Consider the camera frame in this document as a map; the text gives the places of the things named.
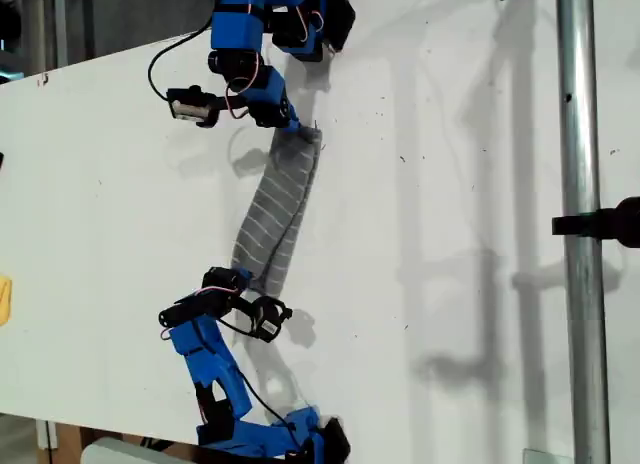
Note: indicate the black round background object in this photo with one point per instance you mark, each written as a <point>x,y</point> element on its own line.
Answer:
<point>10,24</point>

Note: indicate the white box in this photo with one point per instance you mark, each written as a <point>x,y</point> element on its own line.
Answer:
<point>120,451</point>

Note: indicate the small table edge clip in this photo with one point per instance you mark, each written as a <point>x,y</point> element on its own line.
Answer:
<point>43,79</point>

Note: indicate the grey striped towel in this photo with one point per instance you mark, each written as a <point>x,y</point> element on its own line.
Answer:
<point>280,194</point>

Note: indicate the steel post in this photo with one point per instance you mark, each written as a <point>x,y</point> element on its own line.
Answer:
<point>582,234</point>

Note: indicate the wooden table frame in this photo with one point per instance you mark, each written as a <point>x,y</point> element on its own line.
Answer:
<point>70,439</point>

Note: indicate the grey metal bar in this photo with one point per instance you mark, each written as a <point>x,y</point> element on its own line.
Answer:
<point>60,24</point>

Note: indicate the black clamp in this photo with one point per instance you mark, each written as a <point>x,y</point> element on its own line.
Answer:
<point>600,224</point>

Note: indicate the yellow object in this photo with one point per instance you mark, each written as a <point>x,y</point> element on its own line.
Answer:
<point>4,301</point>

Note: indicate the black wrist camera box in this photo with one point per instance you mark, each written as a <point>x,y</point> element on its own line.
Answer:
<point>190,109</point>
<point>268,324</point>

